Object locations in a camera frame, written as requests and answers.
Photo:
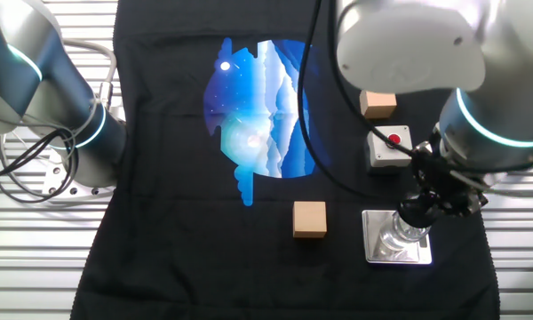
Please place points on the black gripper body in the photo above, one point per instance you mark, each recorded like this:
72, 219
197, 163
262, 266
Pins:
439, 178

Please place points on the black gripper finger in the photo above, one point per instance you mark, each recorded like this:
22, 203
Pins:
464, 208
431, 202

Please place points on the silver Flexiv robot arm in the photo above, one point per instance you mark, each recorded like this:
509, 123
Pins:
404, 44

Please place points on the clear glass jar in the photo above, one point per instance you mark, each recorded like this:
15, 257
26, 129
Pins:
397, 235

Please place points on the white box with red button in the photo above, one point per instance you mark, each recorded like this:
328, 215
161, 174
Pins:
382, 155

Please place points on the silver digital scale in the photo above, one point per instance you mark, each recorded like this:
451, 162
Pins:
373, 253

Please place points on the light wooden cube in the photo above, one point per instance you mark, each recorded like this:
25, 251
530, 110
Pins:
309, 220
377, 106

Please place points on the black cloth with blue print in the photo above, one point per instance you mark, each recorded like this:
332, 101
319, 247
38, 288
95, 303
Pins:
160, 244

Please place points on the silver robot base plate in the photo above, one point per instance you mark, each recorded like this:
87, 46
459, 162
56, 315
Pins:
55, 171

